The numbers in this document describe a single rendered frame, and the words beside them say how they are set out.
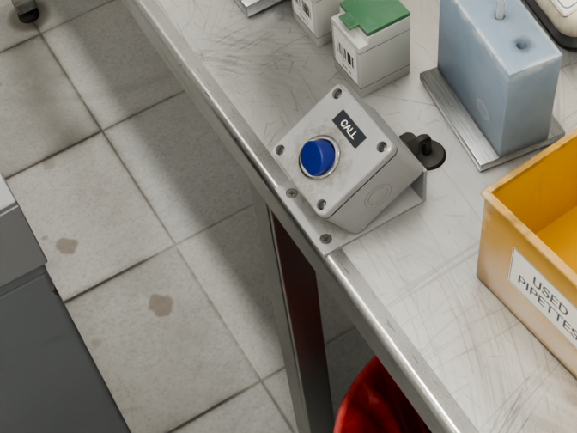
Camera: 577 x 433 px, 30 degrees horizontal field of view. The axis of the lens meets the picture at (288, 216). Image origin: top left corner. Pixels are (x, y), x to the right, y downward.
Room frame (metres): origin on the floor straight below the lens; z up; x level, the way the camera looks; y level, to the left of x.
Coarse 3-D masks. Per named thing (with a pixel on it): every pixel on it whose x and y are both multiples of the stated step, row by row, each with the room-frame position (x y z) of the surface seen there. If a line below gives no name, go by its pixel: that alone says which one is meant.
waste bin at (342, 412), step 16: (368, 368) 0.53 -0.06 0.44; (384, 368) 0.53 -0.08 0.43; (352, 384) 0.51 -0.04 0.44; (368, 384) 0.51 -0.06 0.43; (384, 384) 0.53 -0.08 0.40; (352, 400) 0.50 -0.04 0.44; (368, 400) 0.50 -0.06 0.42; (384, 400) 0.50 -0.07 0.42; (400, 400) 0.52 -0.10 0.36; (352, 416) 0.48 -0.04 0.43; (368, 416) 0.48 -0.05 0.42; (384, 416) 0.49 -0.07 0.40; (400, 416) 0.52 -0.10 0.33; (416, 416) 0.51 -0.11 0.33; (336, 432) 0.46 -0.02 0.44; (352, 432) 0.47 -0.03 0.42; (368, 432) 0.47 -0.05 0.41; (384, 432) 0.48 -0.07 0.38; (400, 432) 0.48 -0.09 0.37; (416, 432) 0.51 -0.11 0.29
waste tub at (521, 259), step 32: (576, 128) 0.41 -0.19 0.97; (544, 160) 0.39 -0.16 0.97; (576, 160) 0.41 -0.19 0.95; (512, 192) 0.38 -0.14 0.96; (544, 192) 0.40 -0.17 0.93; (576, 192) 0.41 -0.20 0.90; (512, 224) 0.35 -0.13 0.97; (544, 224) 0.40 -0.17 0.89; (576, 224) 0.40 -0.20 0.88; (480, 256) 0.37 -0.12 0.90; (512, 256) 0.35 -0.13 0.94; (544, 256) 0.32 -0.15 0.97; (576, 256) 0.37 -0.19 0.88; (512, 288) 0.34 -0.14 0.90; (544, 288) 0.32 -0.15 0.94; (576, 288) 0.30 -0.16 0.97; (544, 320) 0.32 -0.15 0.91; (576, 320) 0.30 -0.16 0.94; (576, 352) 0.29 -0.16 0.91
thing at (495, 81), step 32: (448, 0) 0.55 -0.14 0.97; (480, 0) 0.53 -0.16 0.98; (512, 0) 0.53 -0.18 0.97; (448, 32) 0.54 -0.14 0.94; (480, 32) 0.50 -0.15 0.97; (512, 32) 0.50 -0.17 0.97; (448, 64) 0.54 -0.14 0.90; (480, 64) 0.50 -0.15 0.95; (512, 64) 0.47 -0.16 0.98; (544, 64) 0.47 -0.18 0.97; (448, 96) 0.53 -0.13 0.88; (480, 96) 0.49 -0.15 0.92; (512, 96) 0.46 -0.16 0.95; (544, 96) 0.47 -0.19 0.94; (480, 128) 0.49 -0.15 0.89; (512, 128) 0.46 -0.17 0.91; (544, 128) 0.47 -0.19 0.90; (480, 160) 0.46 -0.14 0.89
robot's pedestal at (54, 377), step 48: (0, 288) 0.43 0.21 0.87; (48, 288) 0.44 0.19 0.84; (0, 336) 0.42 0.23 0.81; (48, 336) 0.43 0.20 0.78; (0, 384) 0.41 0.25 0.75; (48, 384) 0.42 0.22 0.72; (96, 384) 0.44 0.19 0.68; (0, 432) 0.40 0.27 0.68; (48, 432) 0.42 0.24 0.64; (96, 432) 0.43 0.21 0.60
